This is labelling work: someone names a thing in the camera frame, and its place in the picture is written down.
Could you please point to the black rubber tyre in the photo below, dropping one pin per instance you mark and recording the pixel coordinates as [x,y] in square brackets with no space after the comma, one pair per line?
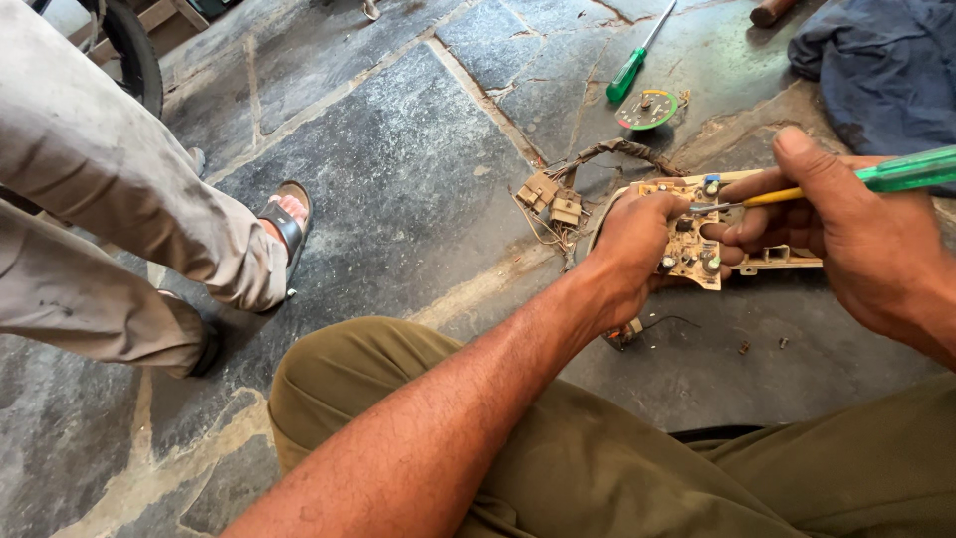
[138,52]

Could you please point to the translucent green yellow-shaft screwdriver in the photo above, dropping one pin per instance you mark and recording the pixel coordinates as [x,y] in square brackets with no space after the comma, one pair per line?
[904,172]

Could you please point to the person's olive trousers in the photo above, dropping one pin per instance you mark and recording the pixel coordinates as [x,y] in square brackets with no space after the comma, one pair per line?
[620,471]

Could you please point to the wooden frame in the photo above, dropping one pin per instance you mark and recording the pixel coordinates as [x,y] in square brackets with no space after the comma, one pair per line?
[168,19]

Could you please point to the person's left hand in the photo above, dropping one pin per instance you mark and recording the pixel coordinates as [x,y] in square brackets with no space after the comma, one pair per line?
[627,254]

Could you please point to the beige instrument cluster circuit board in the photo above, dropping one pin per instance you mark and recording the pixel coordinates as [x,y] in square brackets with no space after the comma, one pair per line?
[691,250]

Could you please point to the round gauge dial face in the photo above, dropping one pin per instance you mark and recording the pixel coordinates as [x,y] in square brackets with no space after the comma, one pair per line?
[647,110]

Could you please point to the blue cloth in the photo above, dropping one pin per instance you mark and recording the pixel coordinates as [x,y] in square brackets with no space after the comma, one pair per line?
[889,75]

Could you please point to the black brown sandal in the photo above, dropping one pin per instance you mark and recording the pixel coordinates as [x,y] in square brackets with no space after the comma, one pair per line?
[207,347]
[287,228]

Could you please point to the person's right hand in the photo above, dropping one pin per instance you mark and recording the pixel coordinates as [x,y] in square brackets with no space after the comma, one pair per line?
[874,254]

